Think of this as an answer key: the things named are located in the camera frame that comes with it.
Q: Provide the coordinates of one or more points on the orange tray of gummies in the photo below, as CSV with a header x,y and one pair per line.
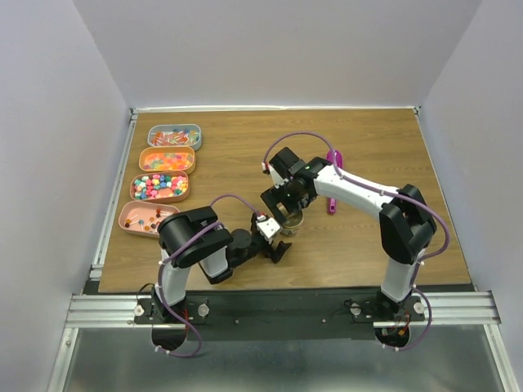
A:
x,y
161,159

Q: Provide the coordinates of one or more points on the pink tray of candies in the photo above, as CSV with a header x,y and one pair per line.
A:
x,y
160,187

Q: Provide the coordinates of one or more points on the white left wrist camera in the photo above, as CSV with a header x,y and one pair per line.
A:
x,y
268,227

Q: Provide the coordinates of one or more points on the white jar lid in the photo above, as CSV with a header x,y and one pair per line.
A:
x,y
293,220

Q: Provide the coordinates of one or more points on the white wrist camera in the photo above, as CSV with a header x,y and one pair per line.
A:
x,y
268,227
276,178

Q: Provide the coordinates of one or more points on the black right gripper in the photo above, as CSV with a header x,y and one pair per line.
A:
x,y
273,196

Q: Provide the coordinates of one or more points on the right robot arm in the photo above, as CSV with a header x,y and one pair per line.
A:
x,y
405,222

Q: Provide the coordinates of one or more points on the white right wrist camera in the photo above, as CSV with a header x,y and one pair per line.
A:
x,y
276,178

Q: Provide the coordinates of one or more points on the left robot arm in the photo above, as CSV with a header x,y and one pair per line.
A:
x,y
197,237

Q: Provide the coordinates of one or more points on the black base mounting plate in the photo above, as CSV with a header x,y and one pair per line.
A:
x,y
294,314

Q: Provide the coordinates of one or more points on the pink tray of lollipops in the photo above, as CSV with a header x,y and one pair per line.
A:
x,y
144,218

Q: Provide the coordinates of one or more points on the grey tray of candy sticks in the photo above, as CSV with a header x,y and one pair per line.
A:
x,y
165,135

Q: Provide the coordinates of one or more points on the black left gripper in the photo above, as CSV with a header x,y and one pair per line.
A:
x,y
274,255

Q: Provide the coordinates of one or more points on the magenta plastic scoop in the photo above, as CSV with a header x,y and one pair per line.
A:
x,y
334,157

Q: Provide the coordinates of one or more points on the clear plastic jar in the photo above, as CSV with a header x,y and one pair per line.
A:
x,y
290,230

